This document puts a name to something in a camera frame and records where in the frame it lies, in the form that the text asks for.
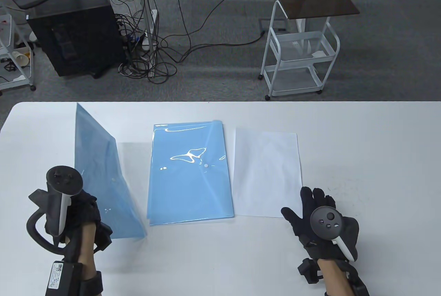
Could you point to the person's right hand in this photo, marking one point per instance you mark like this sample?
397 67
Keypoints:
303 225

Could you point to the person's left hand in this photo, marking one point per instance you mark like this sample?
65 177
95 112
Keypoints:
90 214

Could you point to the person's left fingers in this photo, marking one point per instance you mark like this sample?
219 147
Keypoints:
91 203

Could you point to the person's right middle finger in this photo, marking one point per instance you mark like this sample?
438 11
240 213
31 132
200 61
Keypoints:
317 199

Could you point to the person's right thumb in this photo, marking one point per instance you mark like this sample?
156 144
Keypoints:
293 219

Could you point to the person's right little finger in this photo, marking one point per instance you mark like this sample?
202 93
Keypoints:
332 203

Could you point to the translucent blue snap folder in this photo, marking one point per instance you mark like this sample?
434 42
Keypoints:
98 172

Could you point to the person's left forearm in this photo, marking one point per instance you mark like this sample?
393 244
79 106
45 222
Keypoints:
86 251

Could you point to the person's right forearm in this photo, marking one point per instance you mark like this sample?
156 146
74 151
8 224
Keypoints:
334 277

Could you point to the black white right hand controller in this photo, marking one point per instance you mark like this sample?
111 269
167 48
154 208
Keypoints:
325 223

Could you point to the black white hand controller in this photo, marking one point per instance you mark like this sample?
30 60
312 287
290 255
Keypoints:
325 223
62 185

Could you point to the black white left hand controller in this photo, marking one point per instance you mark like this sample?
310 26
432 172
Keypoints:
62 185

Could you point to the white paper sheet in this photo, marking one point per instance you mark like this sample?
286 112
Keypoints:
267 172

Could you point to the blue snap folder stack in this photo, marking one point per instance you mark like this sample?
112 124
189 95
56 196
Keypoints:
189 179

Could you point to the white cart with brown top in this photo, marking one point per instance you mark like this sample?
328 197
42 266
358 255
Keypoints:
303 44

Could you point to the paper cup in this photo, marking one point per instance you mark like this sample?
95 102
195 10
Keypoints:
20 58

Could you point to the black computer tower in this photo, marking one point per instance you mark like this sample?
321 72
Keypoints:
75 34

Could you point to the floor outlet box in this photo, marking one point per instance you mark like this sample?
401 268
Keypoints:
275 25

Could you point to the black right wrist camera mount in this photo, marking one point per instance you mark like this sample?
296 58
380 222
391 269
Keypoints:
310 270

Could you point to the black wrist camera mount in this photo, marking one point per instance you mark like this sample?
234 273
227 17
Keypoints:
63 275
310 270

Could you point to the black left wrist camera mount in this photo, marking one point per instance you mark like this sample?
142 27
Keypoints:
63 275

